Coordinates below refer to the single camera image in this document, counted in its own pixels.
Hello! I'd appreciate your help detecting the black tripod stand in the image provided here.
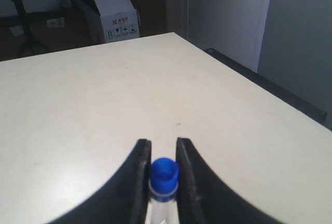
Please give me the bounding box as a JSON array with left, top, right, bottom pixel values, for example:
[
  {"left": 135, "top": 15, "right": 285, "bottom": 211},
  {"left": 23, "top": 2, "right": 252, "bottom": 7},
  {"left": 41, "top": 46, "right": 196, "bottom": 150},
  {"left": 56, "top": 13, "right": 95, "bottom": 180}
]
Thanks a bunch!
[{"left": 11, "top": 0, "right": 50, "bottom": 58}]

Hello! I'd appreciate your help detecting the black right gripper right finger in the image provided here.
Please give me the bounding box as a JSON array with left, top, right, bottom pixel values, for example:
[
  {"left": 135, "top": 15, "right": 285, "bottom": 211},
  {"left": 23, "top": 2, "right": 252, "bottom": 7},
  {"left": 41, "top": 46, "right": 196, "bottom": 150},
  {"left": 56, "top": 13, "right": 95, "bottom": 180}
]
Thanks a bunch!
[{"left": 176, "top": 137, "right": 278, "bottom": 223}]

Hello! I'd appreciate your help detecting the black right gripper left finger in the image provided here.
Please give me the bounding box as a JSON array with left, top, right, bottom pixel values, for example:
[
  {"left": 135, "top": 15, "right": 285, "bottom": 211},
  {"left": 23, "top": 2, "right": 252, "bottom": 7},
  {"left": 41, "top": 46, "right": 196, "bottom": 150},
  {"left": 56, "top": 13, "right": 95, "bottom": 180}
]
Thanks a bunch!
[{"left": 52, "top": 139, "right": 151, "bottom": 223}]

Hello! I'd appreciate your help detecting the blue capped tube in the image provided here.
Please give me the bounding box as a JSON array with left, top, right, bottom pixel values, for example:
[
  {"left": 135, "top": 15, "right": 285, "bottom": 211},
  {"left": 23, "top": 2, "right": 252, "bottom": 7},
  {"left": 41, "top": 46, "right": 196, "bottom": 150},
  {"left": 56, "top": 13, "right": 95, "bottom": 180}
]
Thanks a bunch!
[{"left": 147, "top": 158, "right": 179, "bottom": 223}]

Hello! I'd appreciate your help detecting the white cardboard box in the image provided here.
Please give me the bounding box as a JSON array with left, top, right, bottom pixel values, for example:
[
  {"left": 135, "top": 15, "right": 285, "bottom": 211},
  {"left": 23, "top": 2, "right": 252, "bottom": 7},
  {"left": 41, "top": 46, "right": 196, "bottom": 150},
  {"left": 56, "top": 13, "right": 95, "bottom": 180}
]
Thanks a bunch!
[{"left": 94, "top": 0, "right": 140, "bottom": 43}]

